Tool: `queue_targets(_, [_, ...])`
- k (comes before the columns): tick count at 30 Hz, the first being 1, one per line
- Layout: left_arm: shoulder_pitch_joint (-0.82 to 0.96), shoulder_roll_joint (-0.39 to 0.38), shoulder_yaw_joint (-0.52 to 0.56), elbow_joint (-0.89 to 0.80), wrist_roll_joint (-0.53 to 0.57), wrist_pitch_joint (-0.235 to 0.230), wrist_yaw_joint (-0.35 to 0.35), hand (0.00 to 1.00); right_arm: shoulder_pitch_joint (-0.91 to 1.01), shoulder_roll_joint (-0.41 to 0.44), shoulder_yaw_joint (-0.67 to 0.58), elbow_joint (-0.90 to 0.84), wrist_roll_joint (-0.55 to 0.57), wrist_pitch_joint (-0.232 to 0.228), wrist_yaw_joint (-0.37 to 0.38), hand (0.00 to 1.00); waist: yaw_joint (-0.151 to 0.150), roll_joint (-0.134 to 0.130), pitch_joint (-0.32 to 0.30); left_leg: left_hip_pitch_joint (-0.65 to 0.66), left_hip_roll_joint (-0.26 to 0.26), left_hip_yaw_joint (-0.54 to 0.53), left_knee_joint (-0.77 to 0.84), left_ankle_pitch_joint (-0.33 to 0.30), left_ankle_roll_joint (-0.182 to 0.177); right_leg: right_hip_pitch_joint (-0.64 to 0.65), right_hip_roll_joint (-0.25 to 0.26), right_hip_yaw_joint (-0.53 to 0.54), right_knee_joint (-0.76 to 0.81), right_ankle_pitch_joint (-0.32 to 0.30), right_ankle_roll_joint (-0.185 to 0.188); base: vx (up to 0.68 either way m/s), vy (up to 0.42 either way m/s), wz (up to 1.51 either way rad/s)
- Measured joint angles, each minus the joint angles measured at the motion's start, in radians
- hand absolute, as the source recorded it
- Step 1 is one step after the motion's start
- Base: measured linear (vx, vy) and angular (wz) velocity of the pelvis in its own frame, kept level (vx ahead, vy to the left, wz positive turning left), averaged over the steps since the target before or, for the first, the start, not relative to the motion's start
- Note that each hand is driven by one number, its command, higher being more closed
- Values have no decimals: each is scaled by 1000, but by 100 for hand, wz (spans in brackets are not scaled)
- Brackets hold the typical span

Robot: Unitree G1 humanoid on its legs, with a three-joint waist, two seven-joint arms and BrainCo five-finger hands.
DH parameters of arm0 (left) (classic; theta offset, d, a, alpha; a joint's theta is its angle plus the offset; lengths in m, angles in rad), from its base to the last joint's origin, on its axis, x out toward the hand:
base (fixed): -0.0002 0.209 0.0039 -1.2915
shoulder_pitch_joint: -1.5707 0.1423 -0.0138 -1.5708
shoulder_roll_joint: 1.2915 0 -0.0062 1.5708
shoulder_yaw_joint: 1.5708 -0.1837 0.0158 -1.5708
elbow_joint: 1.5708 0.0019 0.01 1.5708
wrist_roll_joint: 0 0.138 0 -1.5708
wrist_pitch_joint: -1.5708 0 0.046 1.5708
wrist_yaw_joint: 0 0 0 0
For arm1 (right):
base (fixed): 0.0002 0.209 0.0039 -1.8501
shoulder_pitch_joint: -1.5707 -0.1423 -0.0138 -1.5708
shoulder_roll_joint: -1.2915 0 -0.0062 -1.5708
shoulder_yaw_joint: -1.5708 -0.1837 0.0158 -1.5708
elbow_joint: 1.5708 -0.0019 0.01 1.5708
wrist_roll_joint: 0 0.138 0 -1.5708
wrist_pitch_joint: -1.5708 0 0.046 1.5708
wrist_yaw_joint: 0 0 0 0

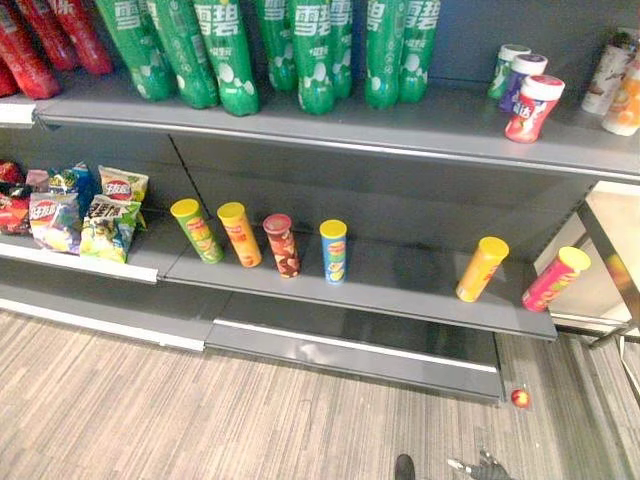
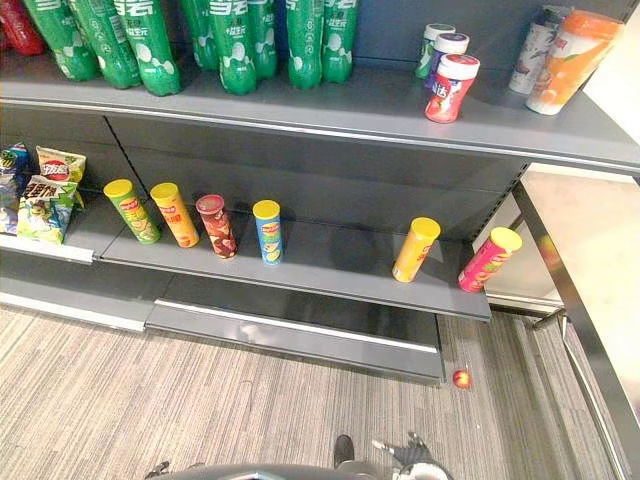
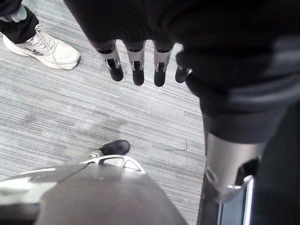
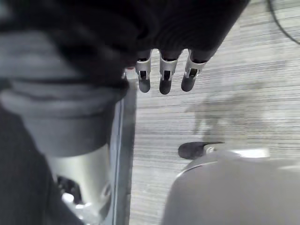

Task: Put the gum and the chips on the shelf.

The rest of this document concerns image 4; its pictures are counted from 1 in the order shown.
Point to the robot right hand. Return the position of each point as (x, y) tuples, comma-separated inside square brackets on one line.
[(93, 35)]

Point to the grey metal upright panel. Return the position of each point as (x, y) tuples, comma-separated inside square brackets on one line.
[(123, 152)]

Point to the dark robot foot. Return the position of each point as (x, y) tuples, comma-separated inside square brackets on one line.
[(189, 150)]

